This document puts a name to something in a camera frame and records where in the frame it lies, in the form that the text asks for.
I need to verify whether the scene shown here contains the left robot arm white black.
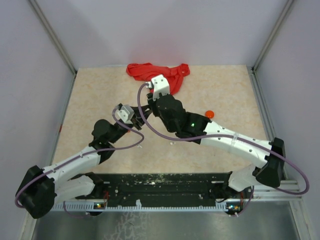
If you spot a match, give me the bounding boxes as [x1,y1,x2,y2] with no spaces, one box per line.
[14,104,152,219]

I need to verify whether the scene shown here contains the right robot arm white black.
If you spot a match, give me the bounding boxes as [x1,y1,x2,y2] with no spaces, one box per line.
[147,93,285,199]

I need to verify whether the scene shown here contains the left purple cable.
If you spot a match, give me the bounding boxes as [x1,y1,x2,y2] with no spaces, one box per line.
[14,108,145,220]

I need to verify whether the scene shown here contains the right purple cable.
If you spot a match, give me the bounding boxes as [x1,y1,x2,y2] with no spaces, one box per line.
[136,82,311,217]

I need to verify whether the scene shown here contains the purple cable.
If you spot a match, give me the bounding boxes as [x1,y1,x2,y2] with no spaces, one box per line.
[136,82,311,217]
[14,108,145,220]

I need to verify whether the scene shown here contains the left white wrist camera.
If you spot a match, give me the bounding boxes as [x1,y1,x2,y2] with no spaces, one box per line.
[115,103,135,124]

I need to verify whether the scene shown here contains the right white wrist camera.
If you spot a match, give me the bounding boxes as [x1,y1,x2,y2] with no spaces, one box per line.
[147,74,170,101]

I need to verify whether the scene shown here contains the red crumpled cloth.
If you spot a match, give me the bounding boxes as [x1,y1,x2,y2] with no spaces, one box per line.
[126,62,190,95]

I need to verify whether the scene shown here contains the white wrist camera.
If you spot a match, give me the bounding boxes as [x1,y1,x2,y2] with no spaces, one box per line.
[115,103,135,124]
[147,74,170,101]

